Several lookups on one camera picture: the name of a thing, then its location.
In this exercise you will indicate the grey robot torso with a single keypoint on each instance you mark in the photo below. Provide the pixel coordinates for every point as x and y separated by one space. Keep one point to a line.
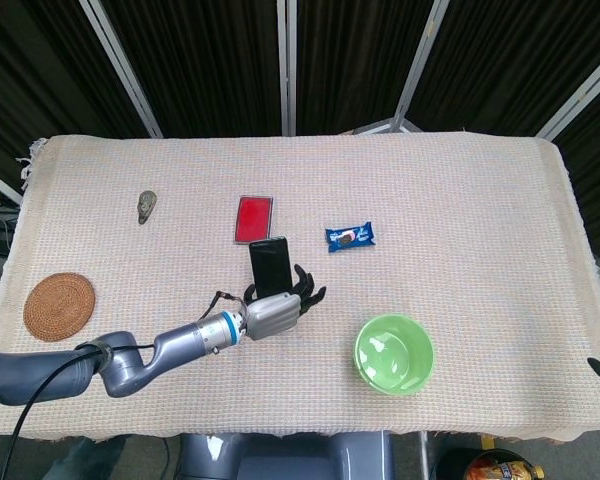
290 457

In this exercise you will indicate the black smartphone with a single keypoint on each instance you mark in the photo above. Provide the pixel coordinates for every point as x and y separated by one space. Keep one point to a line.
271 267

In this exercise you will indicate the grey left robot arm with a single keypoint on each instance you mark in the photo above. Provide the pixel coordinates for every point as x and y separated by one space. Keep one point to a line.
180 342

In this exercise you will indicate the blue jeans leg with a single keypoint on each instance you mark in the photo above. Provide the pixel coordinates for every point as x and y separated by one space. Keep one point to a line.
85 460

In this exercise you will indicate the blue cookie packet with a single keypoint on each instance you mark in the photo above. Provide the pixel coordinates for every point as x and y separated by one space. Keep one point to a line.
350 237

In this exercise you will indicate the round woven coaster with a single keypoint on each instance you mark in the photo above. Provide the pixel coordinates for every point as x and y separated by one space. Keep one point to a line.
57 305

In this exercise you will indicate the orange snack bag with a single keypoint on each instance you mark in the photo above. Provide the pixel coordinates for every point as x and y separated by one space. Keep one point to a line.
505 467

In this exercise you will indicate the red flat box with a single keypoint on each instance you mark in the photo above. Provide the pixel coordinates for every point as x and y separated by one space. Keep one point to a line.
252 220

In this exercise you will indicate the beige woven tablecloth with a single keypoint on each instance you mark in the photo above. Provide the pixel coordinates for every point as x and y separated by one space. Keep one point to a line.
430 200

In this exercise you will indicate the green bowl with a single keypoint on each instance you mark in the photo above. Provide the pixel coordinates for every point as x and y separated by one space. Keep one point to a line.
395 355

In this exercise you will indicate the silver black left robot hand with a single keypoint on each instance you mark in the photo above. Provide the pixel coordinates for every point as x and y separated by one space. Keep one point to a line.
272 317

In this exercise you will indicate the black folding screen grey frame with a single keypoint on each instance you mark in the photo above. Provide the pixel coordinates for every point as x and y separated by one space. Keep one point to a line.
205 65

